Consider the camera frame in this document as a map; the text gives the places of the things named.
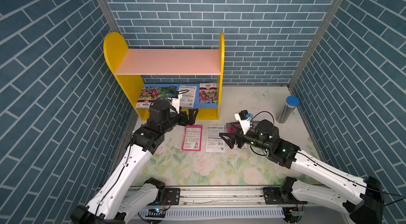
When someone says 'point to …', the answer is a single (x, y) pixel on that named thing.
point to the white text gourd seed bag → (214, 142)
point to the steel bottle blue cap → (287, 109)
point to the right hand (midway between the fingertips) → (227, 130)
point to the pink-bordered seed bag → (192, 138)
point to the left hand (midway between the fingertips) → (194, 109)
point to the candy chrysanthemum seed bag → (148, 94)
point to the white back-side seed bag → (187, 99)
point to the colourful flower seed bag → (208, 93)
